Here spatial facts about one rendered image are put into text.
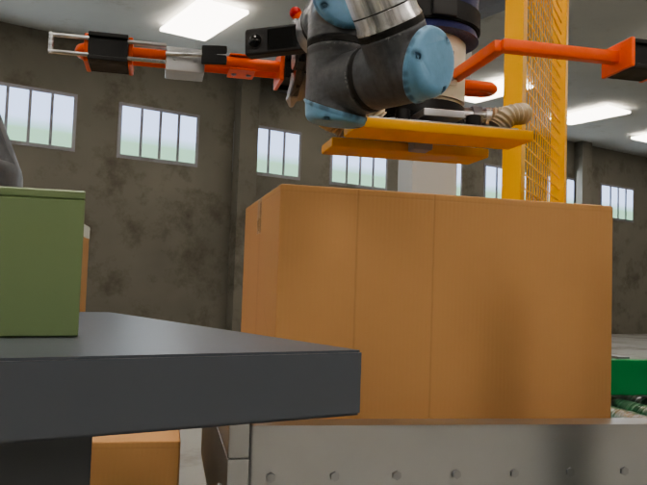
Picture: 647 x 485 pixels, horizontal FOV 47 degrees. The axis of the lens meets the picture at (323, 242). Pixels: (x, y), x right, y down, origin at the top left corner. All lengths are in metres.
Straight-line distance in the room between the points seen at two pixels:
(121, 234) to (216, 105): 2.38
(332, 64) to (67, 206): 0.62
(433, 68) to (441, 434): 0.51
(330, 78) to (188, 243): 9.67
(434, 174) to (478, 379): 1.31
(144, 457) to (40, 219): 0.75
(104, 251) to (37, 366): 9.89
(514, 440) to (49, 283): 0.81
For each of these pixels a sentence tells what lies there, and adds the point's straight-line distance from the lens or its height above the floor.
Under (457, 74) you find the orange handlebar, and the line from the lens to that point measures 1.43.
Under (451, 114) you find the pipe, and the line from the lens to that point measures 1.38.
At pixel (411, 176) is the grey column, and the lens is 2.47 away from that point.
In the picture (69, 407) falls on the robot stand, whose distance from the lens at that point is 0.38.
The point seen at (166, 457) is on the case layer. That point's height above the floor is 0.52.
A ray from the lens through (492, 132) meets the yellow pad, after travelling 1.39.
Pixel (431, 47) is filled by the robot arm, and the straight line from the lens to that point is 0.97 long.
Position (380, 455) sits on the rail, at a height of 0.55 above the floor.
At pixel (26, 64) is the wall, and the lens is 10.35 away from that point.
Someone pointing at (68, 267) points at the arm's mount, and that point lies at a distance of 0.50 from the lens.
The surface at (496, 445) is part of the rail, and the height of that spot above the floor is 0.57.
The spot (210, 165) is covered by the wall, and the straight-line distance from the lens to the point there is 10.91.
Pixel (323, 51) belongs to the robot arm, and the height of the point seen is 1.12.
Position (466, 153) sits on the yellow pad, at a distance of 1.57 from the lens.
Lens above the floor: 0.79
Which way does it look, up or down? 3 degrees up
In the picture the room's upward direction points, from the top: 2 degrees clockwise
